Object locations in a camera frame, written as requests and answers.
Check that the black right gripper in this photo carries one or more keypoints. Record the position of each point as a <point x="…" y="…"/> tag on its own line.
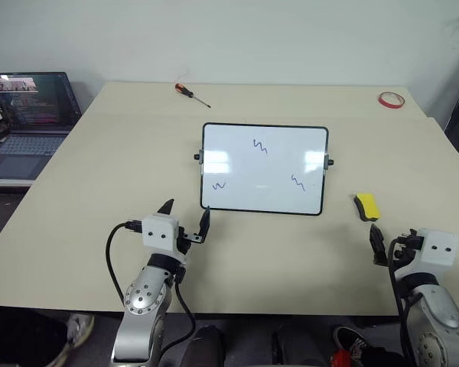
<point x="407" y="241"/>

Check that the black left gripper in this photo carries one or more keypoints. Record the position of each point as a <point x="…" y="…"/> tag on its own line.
<point x="184" y="239"/>

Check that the yellow and black eraser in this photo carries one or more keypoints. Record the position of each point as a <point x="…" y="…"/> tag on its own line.
<point x="367" y="206"/>

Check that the small black-framed whiteboard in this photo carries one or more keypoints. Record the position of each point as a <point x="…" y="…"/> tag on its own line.
<point x="262" y="168"/>

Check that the black sneaker with white sole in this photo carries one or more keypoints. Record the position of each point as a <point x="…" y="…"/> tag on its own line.
<point x="350" y="342"/>

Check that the small red object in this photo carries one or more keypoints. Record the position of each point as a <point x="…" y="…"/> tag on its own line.
<point x="339" y="359"/>

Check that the orange and black screwdriver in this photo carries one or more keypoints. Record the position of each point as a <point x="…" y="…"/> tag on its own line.
<point x="185" y="91"/>

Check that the red tape roll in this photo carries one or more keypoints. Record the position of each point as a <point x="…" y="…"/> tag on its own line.
<point x="382" y="100"/>

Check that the grey shoe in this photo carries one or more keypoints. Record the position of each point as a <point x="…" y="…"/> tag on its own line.
<point x="78" y="329"/>

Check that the open grey laptop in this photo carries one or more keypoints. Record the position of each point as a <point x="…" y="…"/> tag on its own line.
<point x="30" y="126"/>

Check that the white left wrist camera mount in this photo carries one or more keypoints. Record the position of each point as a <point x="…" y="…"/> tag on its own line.
<point x="158" y="233"/>

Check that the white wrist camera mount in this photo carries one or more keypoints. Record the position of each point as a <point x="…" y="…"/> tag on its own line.
<point x="158" y="233"/>
<point x="438" y="250"/>

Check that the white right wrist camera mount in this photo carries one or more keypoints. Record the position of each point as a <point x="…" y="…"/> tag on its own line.
<point x="438" y="250"/>

